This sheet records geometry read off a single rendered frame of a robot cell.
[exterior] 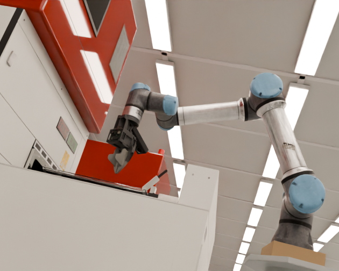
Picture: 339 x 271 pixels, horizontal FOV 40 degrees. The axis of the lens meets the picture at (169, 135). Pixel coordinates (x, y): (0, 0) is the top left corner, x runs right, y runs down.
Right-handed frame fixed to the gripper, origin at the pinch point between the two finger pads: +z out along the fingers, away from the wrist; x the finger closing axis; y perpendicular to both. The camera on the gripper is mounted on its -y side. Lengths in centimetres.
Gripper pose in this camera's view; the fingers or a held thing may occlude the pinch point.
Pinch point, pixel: (118, 171)
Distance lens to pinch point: 169.4
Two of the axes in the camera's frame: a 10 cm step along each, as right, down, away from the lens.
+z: -2.5, 8.8, -4.0
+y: -5.8, -4.7, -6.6
